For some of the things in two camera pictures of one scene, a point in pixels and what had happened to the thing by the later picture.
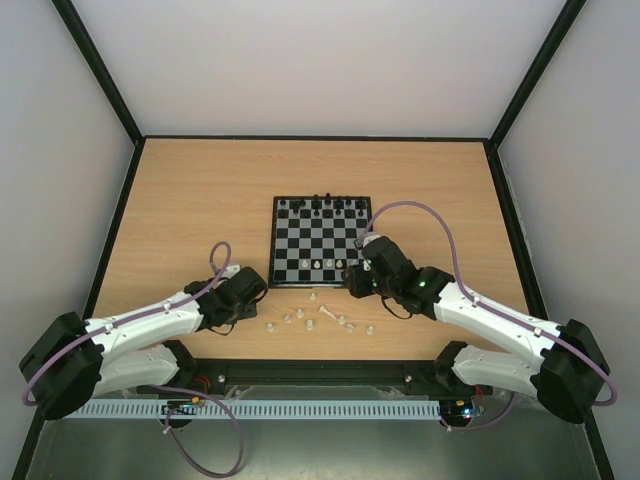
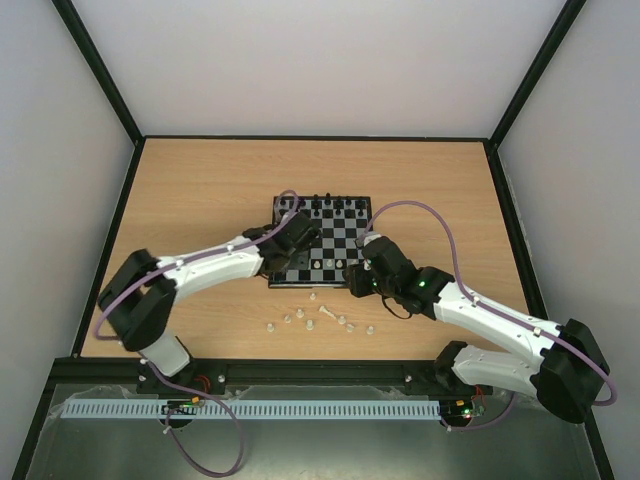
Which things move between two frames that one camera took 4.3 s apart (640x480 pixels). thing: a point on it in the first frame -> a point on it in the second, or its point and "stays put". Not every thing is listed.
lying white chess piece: (324, 309) stays put
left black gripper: (250, 311) -> (303, 262)
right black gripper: (357, 279) stays put
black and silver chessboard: (313, 239) stays put
